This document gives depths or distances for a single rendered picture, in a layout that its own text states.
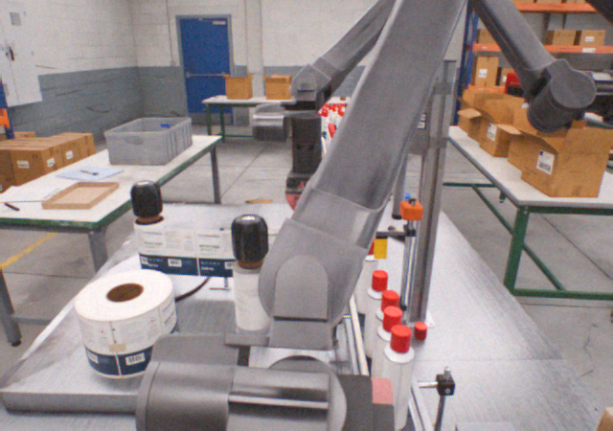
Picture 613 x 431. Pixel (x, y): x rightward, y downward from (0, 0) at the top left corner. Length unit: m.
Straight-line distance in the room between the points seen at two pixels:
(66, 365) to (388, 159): 0.91
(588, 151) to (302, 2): 6.79
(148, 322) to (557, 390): 0.89
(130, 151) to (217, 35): 6.13
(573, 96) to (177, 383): 0.75
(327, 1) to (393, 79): 8.20
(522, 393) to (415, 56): 0.85
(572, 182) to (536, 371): 1.58
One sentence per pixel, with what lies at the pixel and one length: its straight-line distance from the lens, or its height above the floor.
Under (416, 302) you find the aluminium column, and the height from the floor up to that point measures 0.89.
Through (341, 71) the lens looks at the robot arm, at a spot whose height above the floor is 1.48.
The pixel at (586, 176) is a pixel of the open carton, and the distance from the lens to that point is 2.60.
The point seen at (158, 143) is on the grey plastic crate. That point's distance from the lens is 2.83.
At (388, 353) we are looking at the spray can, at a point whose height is 1.04.
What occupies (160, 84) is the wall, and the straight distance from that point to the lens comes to 9.37.
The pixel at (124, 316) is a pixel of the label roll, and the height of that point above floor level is 1.02.
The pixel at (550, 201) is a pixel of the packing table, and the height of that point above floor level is 0.78.
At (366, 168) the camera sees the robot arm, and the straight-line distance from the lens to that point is 0.29.
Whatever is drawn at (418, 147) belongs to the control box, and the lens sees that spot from 0.99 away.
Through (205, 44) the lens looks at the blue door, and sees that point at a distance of 8.91.
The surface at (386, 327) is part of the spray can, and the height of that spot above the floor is 1.06.
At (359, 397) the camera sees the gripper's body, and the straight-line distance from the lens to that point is 0.37.
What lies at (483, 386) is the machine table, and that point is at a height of 0.83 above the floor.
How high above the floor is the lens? 1.52
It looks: 20 degrees down
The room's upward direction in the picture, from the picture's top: straight up
